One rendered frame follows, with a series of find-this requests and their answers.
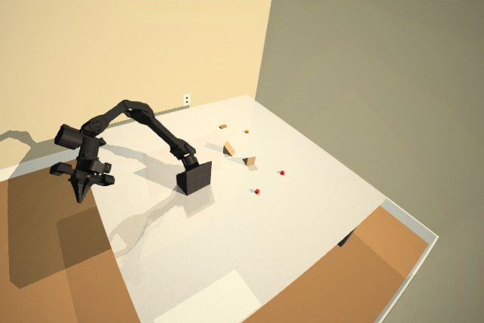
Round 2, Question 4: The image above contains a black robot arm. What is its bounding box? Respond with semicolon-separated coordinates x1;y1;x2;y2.
54;99;199;176

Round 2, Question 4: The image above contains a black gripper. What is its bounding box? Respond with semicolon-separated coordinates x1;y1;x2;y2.
49;151;115;203

